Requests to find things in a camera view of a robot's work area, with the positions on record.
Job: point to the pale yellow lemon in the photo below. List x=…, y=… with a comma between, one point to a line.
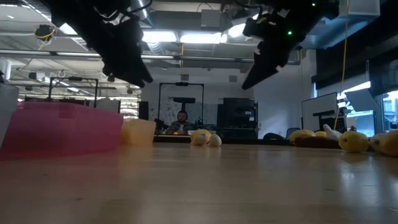
x=301, y=134

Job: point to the grey ceiling pipe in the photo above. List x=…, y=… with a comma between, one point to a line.
x=77, y=54

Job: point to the whiteboard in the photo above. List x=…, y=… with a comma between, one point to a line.
x=318, y=105

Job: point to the grey ceiling box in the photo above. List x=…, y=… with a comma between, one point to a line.
x=211, y=18

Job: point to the black metal table frame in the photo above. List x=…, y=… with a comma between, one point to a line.
x=248, y=141

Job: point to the rectangular metal ceiling duct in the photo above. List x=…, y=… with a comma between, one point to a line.
x=342, y=28

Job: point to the black station frame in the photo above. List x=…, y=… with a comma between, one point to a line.
x=182, y=84
x=73, y=79

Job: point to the black speaker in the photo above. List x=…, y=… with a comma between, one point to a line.
x=143, y=110

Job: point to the person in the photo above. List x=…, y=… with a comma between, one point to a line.
x=181, y=124

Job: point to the grey tilted screen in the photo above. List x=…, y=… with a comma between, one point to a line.
x=362, y=101

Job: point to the pink plastic basket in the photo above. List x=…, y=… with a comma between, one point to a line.
x=62, y=130

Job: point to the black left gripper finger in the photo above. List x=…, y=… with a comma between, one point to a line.
x=130, y=74
x=143, y=70

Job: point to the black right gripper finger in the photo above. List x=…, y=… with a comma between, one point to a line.
x=264, y=65

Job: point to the grey wall vent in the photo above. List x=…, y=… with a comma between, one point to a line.
x=233, y=78
x=184, y=77

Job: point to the black cabinet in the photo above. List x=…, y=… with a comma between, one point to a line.
x=237, y=118

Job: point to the orange plastic basket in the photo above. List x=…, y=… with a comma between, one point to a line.
x=138, y=132

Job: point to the dark office chair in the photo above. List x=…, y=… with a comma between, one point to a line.
x=273, y=136

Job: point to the ceiling light panel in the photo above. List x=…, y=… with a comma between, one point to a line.
x=160, y=36
x=200, y=38

